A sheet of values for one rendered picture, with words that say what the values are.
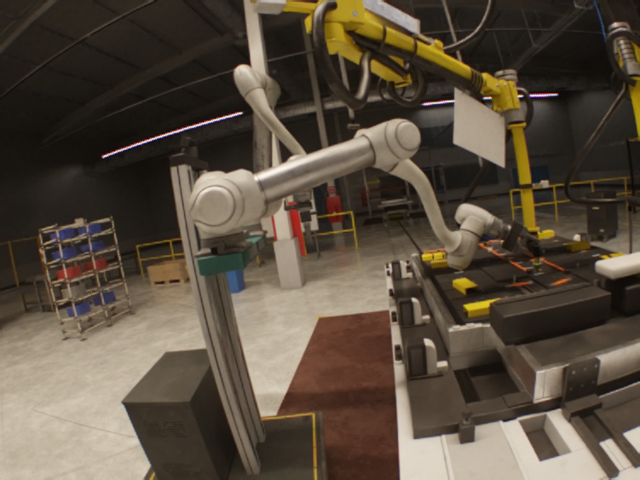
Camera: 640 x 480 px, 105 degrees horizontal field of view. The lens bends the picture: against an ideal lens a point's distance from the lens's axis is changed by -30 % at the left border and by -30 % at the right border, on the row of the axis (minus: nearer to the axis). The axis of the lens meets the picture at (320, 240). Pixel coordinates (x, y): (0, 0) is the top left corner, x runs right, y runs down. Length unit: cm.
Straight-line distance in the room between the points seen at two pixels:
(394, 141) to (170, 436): 144
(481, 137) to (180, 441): 175
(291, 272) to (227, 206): 549
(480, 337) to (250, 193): 95
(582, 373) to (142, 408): 159
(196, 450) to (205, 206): 108
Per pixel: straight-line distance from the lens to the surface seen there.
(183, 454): 167
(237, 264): 114
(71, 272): 632
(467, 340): 134
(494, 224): 155
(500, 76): 168
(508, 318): 113
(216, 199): 92
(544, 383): 107
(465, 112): 137
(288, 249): 630
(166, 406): 153
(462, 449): 101
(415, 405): 112
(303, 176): 102
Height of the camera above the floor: 152
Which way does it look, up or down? 6 degrees down
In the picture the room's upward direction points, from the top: 9 degrees counter-clockwise
